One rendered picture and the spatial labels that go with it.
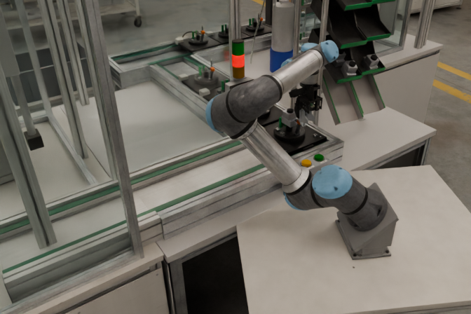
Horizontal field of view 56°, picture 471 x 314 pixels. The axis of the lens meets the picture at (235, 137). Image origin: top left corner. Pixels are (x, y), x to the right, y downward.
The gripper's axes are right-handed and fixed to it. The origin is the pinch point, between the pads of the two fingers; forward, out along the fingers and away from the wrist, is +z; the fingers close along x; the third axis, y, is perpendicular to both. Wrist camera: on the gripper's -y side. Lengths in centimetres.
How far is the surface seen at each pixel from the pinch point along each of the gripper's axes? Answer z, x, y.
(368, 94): 1.1, 45.7, -4.3
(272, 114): 9.5, 5.4, -27.3
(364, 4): -46, 29, 1
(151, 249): 21, -78, 11
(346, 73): -16.0, 25.5, -1.4
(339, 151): 15.2, 14.5, 9.6
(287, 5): -23, 59, -84
